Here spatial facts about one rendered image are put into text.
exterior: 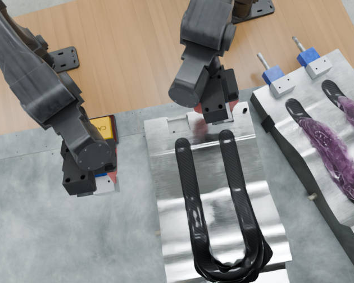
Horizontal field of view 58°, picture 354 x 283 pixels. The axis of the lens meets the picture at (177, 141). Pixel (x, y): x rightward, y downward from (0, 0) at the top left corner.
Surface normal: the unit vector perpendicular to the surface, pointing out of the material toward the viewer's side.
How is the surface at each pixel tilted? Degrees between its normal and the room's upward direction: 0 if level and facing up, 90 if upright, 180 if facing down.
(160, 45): 0
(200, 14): 15
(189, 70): 10
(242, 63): 0
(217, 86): 21
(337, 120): 28
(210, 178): 2
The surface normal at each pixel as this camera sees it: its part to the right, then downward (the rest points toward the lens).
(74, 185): 0.13, 0.71
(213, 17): -0.14, -0.02
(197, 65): 0.01, -0.41
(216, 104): -0.28, -0.50
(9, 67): 0.10, -0.07
